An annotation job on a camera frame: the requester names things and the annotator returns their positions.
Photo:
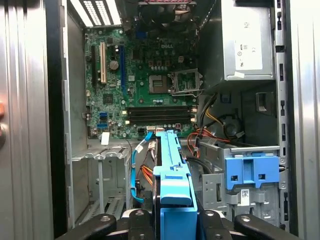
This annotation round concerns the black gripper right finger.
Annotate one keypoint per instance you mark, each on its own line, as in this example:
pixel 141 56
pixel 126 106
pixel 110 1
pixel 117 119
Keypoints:
pixel 212 225

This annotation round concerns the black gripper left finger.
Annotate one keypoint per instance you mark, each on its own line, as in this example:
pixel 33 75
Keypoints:
pixel 140 225

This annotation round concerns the hard disk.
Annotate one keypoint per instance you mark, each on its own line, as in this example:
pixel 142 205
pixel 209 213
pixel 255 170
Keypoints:
pixel 175 190

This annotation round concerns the grey metal disk bay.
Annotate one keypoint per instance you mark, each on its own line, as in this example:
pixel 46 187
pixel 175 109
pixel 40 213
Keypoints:
pixel 100 175

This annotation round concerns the person's bare hand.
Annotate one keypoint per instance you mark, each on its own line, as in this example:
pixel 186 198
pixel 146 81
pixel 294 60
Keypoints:
pixel 2 110

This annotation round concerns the grey metal drive cage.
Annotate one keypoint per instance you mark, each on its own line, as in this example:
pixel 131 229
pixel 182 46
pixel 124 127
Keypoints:
pixel 215 185

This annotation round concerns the black RAM slot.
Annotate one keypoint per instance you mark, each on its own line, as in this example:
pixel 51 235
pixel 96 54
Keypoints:
pixel 160 113
pixel 160 109
pixel 160 122
pixel 160 117

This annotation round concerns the green motherboard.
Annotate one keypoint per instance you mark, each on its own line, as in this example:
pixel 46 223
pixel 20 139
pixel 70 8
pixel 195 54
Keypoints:
pixel 140 100

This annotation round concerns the black open PC case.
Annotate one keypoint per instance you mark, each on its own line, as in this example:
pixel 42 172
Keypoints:
pixel 77 100

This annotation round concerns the CPU socket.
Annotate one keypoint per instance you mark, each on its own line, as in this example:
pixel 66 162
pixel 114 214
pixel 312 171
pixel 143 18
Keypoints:
pixel 158 84

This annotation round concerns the metal socket cover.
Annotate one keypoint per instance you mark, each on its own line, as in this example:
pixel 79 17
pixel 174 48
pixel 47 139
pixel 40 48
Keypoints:
pixel 186 73

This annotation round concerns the blue expansion slot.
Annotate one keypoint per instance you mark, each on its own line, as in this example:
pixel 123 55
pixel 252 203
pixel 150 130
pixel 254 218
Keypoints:
pixel 122 70

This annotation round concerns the silver coin battery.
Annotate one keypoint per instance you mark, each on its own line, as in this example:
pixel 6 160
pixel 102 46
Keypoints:
pixel 114 65

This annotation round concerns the black expansion slot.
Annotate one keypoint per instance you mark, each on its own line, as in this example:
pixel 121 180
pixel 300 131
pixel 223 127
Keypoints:
pixel 94 67

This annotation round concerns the white expansion slot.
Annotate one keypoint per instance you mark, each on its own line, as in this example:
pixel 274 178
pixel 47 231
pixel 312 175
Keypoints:
pixel 103 62

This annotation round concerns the grey power supply unit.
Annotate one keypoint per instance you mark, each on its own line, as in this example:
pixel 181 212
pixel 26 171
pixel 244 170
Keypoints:
pixel 250 37

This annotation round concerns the black case fan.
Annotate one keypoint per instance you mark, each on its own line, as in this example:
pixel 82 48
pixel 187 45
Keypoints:
pixel 165 15

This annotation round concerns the blue plastic drive bracket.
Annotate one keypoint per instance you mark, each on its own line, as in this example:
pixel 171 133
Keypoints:
pixel 250 175

